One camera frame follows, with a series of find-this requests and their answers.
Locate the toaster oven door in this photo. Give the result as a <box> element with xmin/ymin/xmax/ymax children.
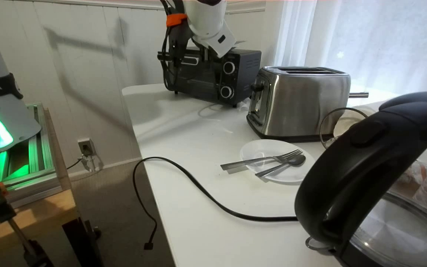
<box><xmin>167</xmin><ymin>56</ymin><xmax>222</xmax><ymax>103</ymax></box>

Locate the black toaster oven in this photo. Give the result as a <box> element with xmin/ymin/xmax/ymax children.
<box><xmin>162</xmin><ymin>47</ymin><xmax>262</xmax><ymax>108</ymax></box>

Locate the clear plastic plate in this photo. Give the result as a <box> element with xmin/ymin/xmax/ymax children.
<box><xmin>239</xmin><ymin>139</ymin><xmax>316</xmax><ymax>183</ymax></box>

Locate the stainless steel toaster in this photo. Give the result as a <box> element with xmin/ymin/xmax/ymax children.
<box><xmin>246</xmin><ymin>66</ymin><xmax>352</xmax><ymax>143</ymax></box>

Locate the metal knife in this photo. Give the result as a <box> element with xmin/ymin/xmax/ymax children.
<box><xmin>226</xmin><ymin>159</ymin><xmax>286</xmax><ymax>175</ymax></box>

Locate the metal fork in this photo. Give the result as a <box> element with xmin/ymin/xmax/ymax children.
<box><xmin>220</xmin><ymin>149</ymin><xmax>304</xmax><ymax>171</ymax></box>

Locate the metal spoon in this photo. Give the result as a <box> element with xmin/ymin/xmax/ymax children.
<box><xmin>255</xmin><ymin>154</ymin><xmax>307</xmax><ymax>179</ymax></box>

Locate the white curtain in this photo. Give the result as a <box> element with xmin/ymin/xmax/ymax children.
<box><xmin>272</xmin><ymin>0</ymin><xmax>427</xmax><ymax>96</ymax></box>

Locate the glass electric kettle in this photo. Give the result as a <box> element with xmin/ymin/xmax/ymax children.
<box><xmin>294</xmin><ymin>91</ymin><xmax>427</xmax><ymax>267</ymax></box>

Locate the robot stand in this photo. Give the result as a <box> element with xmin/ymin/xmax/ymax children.
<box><xmin>0</xmin><ymin>103</ymin><xmax>103</xmax><ymax>267</ymax></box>

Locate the toaster oven door handle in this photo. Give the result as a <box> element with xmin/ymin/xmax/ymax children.
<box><xmin>179</xmin><ymin>55</ymin><xmax>200</xmax><ymax>66</ymax></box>

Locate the wall socket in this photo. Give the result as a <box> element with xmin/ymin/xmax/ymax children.
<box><xmin>77</xmin><ymin>138</ymin><xmax>96</xmax><ymax>156</ymax></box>

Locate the white plug with cable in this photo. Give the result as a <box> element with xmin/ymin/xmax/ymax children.
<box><xmin>65</xmin><ymin>154</ymin><xmax>103</xmax><ymax>173</ymax></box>

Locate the thin black cable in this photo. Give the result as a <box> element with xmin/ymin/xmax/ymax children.
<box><xmin>319</xmin><ymin>107</ymin><xmax>369</xmax><ymax>149</ymax></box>

